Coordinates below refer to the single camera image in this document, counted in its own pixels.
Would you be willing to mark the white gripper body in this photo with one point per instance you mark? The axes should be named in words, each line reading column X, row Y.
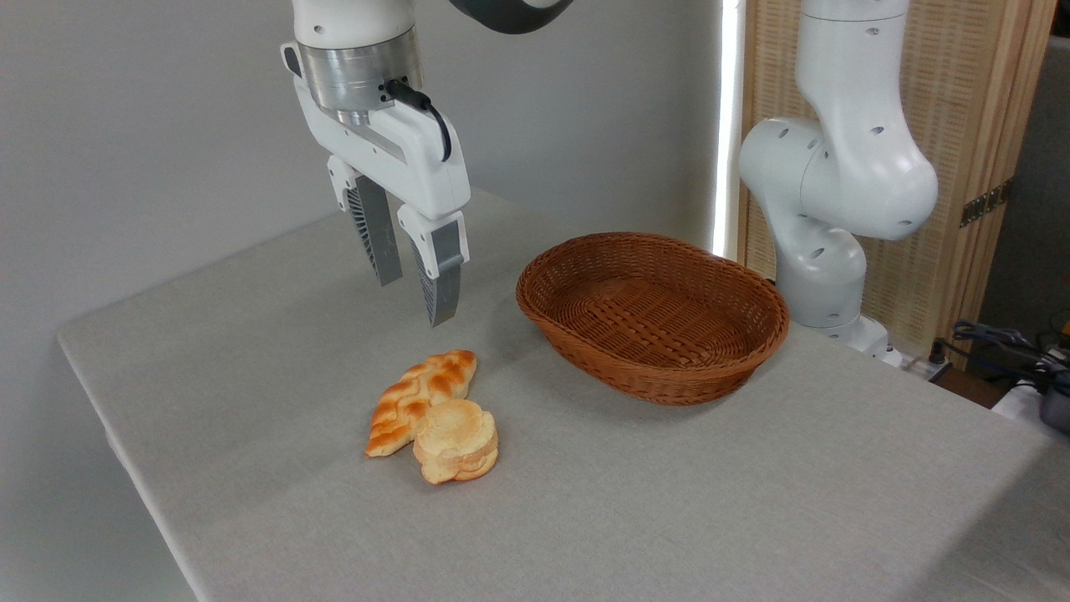
column 418, row 159

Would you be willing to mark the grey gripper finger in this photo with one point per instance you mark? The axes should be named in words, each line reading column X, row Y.
column 443, row 276
column 376, row 234

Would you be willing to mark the round pale bread roll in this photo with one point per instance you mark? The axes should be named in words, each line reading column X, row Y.
column 456, row 439

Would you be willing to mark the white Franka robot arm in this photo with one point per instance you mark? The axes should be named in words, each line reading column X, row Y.
column 853, row 167

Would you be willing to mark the braided golden bread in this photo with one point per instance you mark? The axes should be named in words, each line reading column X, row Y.
column 418, row 397

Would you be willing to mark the brown wicker basket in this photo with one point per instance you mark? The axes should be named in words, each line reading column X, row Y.
column 652, row 322

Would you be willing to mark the dark metal screen hinge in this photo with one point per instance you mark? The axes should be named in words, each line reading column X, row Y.
column 986, row 203

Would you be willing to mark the white vertical wall trim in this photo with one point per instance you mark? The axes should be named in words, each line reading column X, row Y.
column 727, row 125

